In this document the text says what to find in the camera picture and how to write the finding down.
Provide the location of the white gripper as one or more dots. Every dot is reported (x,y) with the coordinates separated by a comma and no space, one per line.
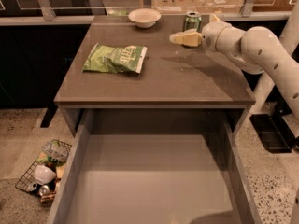
(210,35)

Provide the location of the green soda can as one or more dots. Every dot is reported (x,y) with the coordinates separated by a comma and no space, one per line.
(192,20)

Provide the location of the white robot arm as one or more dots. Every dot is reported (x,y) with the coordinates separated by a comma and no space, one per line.
(256,49)

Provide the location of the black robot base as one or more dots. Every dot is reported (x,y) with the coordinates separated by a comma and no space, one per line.
(274,132)

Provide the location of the grey open top drawer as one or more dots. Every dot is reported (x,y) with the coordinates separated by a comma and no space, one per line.
(154,167)

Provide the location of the silver can in basket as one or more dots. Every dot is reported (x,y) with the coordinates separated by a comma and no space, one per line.
(44,190)
(32,187)

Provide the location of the cardboard box left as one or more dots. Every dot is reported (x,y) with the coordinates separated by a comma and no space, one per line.
(174,6)

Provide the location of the grey cabinet table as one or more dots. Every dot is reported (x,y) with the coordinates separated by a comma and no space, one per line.
(171,76)

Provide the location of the white ceramic bowl on table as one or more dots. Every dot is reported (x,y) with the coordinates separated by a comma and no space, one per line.
(144,17)

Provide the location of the green chip bag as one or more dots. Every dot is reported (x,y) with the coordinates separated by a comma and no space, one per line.
(106,59)

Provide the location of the white bowl in basket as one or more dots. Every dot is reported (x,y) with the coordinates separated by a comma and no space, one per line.
(43,175)

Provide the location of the brown snack item in basket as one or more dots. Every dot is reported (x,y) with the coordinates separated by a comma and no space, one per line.
(48,198)

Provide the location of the black wire basket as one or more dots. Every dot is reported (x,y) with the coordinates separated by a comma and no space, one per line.
(43,159)

